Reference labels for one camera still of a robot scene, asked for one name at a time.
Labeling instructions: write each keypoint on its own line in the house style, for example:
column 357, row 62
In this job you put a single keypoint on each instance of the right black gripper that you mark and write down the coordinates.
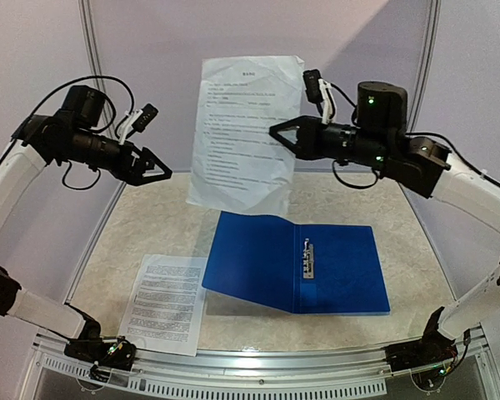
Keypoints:
column 312, row 137

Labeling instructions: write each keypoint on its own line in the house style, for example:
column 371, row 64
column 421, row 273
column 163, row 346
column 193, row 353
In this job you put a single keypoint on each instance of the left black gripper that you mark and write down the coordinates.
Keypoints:
column 135, row 173

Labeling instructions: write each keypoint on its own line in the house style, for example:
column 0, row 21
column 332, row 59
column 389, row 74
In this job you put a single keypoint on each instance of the printed paper sheet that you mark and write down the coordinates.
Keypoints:
column 236, row 165
column 165, row 309

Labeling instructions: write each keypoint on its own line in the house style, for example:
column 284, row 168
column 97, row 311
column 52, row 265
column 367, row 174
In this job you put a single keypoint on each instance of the blue plastic folder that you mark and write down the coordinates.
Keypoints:
column 259, row 259

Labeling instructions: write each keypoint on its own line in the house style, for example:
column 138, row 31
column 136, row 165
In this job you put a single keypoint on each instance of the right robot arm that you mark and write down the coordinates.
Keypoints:
column 432, row 169

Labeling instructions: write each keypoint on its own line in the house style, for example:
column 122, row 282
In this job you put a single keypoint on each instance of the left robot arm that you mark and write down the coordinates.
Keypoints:
column 70, row 135

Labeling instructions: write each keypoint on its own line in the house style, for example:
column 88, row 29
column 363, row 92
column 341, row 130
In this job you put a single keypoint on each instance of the metal folder clip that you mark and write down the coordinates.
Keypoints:
column 308, row 259

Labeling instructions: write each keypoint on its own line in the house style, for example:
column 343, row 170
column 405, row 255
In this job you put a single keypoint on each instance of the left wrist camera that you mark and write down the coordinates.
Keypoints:
column 135, row 122

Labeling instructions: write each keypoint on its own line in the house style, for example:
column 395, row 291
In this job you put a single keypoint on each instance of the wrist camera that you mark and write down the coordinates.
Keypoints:
column 135, row 122
column 318, row 92

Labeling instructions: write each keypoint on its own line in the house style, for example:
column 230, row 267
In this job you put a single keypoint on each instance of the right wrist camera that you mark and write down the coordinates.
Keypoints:
column 318, row 92

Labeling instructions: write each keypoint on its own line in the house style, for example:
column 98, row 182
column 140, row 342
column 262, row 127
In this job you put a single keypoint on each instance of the right aluminium frame post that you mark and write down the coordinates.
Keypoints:
column 425, row 61

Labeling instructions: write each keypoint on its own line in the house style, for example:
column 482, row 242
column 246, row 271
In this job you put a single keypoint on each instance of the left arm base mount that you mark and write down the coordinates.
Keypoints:
column 107, row 352

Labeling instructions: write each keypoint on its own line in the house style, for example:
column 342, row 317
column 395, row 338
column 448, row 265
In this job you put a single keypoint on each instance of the aluminium front rail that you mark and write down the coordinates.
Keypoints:
column 352, row 373

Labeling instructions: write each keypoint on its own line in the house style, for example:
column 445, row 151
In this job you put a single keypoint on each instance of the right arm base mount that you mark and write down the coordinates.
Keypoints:
column 431, row 358

